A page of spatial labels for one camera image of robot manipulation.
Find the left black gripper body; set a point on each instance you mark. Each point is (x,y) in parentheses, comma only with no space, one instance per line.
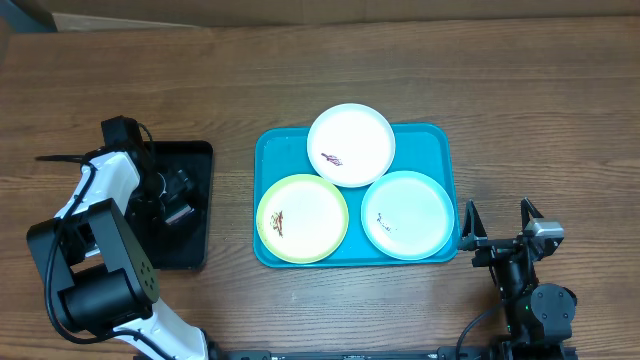
(163,186)

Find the yellow-green plate with stain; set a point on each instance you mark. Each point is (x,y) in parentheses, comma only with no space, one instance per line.
(302,219)

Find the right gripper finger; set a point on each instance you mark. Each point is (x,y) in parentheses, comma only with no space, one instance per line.
(528,212)
(473,228)

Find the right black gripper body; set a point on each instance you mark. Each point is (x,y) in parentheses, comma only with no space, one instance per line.
(493,255)

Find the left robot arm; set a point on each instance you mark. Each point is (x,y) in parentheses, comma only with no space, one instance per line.
(99,283)

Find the white plate with stain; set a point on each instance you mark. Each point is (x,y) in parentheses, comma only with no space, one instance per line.
(351,145)

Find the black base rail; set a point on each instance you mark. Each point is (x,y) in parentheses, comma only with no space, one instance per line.
(442,353)

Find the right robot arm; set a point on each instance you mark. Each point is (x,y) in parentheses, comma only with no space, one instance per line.
(538,316)

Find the teal plastic serving tray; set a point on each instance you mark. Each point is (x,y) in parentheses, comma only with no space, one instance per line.
(420,147)

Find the black rectangular tray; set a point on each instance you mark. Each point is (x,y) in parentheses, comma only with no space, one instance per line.
(183,245)

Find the light blue plate with stain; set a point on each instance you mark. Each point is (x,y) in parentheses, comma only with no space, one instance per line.
(407,215)

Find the green and pink sponge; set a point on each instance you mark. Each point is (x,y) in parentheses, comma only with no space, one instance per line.
(174,213)

